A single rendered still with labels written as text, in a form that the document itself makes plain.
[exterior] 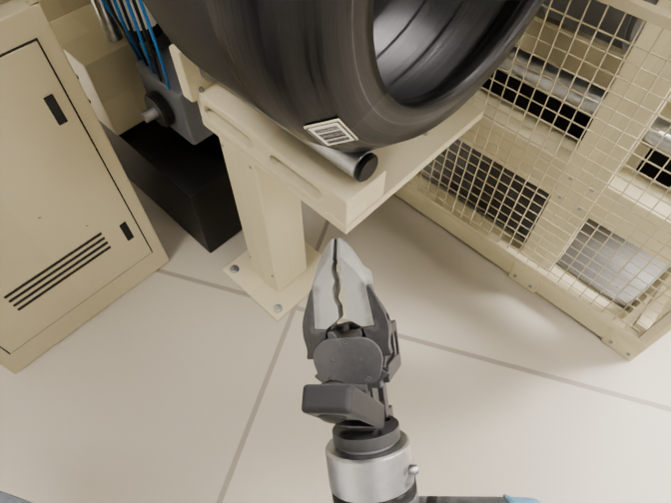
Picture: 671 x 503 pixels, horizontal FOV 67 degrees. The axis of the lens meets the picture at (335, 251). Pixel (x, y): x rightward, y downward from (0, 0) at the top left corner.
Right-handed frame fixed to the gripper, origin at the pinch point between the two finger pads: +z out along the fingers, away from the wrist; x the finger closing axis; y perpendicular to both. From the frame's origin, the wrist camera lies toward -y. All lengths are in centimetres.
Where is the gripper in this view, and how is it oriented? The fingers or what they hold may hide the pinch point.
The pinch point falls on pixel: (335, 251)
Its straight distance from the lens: 50.7
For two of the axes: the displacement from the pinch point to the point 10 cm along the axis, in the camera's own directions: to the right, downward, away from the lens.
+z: -1.3, -9.9, -0.3
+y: 3.2, -0.8, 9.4
